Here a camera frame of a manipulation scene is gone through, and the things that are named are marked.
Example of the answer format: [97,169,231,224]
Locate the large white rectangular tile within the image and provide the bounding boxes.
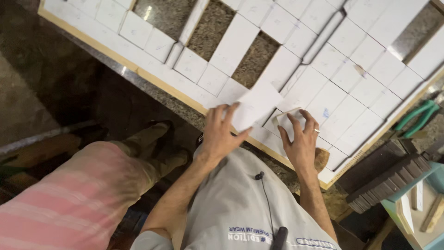
[230,83,284,133]

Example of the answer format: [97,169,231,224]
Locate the person's right hand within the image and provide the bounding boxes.
[277,109,321,174]

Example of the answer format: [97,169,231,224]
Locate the person's grey printed shirt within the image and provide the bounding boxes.
[130,143,343,250]

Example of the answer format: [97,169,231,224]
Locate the white tile strip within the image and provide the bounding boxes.
[396,194,416,234]
[412,180,424,212]

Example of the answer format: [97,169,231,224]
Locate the green-handled pliers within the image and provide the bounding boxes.
[395,100,441,139]

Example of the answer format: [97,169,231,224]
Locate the stack of dark brown tiles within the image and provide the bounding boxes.
[337,139,433,214]

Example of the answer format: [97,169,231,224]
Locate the layout of white tiles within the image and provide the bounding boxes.
[42,0,444,183]

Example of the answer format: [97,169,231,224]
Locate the light blue stool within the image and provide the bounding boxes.
[381,161,444,250]

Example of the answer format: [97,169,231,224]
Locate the person's left hand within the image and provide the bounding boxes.
[200,102,253,165]

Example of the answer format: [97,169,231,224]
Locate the black clip microphone with cable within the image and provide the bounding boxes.
[254,171,289,250]

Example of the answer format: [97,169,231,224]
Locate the wooden frame border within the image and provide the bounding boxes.
[37,0,444,191]

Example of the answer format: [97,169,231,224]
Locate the brown rubbing block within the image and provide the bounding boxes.
[314,147,331,173]

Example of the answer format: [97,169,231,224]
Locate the small white square tile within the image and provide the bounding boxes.
[275,107,308,135]

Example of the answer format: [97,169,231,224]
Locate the wooden offcut strip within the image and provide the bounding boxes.
[420,194,444,233]

